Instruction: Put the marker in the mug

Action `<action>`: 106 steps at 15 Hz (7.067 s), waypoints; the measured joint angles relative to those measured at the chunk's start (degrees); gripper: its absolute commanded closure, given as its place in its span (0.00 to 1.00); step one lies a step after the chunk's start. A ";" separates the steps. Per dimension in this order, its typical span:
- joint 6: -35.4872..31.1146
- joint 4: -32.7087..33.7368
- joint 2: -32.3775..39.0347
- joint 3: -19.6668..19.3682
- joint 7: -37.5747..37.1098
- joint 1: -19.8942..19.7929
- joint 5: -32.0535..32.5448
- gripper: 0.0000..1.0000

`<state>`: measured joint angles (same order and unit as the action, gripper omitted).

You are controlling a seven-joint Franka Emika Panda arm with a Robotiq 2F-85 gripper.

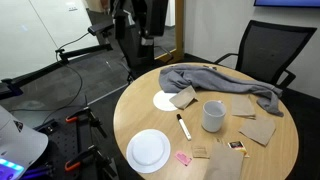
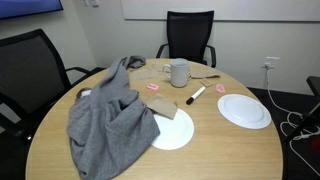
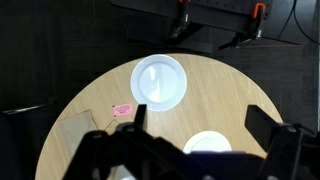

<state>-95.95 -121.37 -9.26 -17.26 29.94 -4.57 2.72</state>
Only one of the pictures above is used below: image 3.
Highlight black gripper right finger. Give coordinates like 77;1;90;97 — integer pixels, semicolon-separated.
244;104;285;153

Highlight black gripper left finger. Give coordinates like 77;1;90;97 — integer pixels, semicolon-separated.
133;104;148;130

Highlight pink paper packet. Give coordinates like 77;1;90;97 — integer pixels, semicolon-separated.
111;102;134;118

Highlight small brown paper packet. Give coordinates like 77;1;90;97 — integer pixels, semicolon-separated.
104;119;121;133

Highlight white round plate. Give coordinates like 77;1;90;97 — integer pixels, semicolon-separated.
182;130;233;155
129;53;188;112

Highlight black tripod stand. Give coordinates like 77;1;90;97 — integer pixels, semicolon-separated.
1;103;54;117

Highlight black perforated mounting board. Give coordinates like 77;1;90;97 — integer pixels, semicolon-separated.
109;0;274;34

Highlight black clamp with orange handle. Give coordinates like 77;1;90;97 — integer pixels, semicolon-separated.
218;1;268;51
168;0;193;43

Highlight black floor cable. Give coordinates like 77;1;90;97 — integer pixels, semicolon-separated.
276;0;320;46

